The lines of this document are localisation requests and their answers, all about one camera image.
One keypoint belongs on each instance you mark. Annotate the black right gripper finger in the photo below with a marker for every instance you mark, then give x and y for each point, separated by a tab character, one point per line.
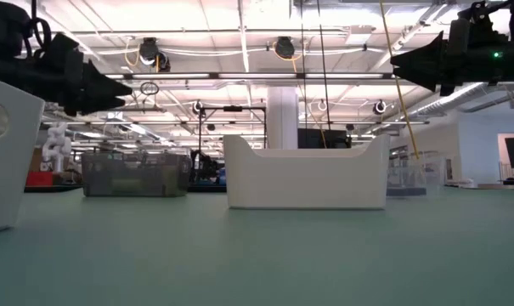
426	53
426	75

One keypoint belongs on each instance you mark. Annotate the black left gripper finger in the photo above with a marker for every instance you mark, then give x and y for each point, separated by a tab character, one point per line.
101	105
103	87

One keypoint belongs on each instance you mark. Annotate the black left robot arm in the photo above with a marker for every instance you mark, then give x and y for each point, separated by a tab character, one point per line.
1	25

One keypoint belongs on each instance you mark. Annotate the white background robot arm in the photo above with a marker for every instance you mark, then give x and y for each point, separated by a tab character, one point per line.
57	144

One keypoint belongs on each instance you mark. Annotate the dark grey plastic bin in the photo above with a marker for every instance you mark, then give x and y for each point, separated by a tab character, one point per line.
99	176

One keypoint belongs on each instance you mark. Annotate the red box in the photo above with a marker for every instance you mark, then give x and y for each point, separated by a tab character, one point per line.
39	178

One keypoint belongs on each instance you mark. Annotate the clear plastic bin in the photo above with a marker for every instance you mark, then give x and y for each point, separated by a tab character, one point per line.
422	174

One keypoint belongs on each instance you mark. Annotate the pale grey plastic bin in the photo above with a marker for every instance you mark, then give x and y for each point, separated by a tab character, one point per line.
10	170

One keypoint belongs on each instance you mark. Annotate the white building pillar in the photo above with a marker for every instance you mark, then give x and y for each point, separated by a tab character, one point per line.
282	119

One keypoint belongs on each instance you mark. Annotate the long ceiling light strip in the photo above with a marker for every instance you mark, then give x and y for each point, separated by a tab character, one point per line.
256	76

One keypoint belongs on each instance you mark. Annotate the white plastic bin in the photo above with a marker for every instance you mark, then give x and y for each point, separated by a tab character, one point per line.
307	183

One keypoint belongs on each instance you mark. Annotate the green table mat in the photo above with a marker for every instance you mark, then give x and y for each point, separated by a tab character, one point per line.
256	255

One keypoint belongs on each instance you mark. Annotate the silver ventilation duct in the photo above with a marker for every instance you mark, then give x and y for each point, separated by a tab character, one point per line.
460	101

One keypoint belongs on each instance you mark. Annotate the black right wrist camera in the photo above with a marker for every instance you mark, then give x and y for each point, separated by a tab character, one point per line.
477	21

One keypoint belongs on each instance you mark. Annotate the dark wall screen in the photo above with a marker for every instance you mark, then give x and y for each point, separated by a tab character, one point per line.
324	139

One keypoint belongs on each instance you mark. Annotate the black frame workstation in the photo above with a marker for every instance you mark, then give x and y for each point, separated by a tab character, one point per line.
232	109

